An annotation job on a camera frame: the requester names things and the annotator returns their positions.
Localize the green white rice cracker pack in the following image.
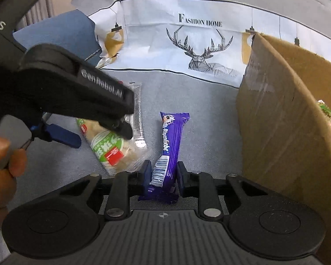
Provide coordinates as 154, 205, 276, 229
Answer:
76, 118, 149, 176

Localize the purple Alpenliebe candy bar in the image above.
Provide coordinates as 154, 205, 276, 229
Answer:
139, 112, 190, 204

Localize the person's left hand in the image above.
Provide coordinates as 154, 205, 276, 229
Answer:
0, 149, 27, 229

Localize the clear silver stick packet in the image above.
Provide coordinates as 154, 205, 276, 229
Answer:
125, 82, 147, 149

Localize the brown cardboard box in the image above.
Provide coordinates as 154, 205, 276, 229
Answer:
237, 34, 331, 264

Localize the grey deer print sofa cover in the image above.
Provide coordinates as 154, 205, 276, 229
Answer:
8, 0, 331, 210

